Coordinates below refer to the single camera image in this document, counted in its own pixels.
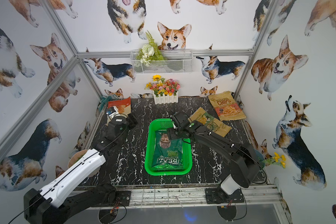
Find cassava chips bag red cream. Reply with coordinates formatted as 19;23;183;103
107;97;131;120

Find dark green REAL chips bag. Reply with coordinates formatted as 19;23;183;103
151;131;183;170

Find tan red CHIPS bag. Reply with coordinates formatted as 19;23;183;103
208;91;246;121

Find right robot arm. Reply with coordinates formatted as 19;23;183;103
167;112;262;195

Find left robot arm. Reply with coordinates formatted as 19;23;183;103
23;113;138;224

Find green plastic basket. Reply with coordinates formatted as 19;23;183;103
145;119;193;176

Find tan sour cream chips bag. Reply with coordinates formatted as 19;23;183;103
189;107;231;137

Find teal cloth in corner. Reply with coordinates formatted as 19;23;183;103
98;94;118;113

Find white picket fence flower box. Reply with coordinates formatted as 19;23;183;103
145;75;181;105

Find brown pot with green plant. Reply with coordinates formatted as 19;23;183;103
68;149;100;177

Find white green artificial flower bunch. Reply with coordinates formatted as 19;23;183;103
135;31;166;66

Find grey blue pot right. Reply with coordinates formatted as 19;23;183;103
254;149;265;168

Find yellow artificial flowers right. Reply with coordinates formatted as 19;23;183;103
263;152;286;169

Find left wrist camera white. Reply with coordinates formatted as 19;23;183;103
106;106;119;119

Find white wire wall basket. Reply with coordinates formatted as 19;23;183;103
130;50;193;74

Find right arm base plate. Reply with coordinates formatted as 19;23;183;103
204;188;245;204

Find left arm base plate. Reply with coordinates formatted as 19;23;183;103
93;190;132;208

